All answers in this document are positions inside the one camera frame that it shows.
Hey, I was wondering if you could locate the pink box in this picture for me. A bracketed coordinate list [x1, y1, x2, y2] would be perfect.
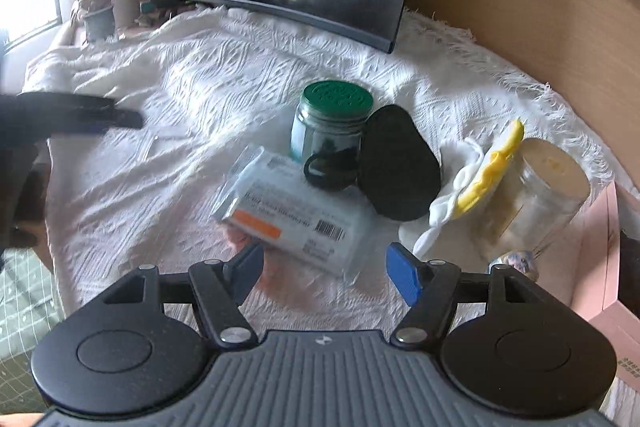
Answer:
[570, 182, 640, 410]

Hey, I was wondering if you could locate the black oval pad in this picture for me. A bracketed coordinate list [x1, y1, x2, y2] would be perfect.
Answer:
[356, 104, 442, 222]

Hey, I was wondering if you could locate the black hair tie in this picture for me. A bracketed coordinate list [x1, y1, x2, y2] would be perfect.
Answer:
[302, 152, 360, 192]

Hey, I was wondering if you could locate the green lid glass jar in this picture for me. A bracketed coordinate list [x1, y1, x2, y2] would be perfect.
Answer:
[290, 81, 375, 168]

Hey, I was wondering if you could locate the clear plastic jar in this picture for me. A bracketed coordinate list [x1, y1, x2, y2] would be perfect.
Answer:
[475, 138, 592, 260]

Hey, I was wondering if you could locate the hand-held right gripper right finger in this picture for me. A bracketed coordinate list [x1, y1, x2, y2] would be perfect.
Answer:
[385, 242, 548, 350]

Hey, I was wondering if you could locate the patterned tape roll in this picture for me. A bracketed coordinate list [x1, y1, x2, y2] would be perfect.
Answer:
[490, 251, 540, 280]

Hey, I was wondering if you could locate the yellow cloth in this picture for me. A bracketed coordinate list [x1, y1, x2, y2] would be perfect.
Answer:
[457, 119, 525, 214]

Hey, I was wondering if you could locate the green cutting mat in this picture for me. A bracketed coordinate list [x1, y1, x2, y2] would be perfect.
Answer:
[0, 247, 66, 388]

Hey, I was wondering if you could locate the clear packet with orange label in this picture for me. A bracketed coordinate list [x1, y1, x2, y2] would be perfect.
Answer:
[220, 144, 378, 283]

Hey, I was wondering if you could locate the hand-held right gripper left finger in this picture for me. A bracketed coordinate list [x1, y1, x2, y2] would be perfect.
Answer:
[102, 243, 265, 350]

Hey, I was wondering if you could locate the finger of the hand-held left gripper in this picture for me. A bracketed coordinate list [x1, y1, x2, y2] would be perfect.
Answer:
[20, 91, 147, 134]

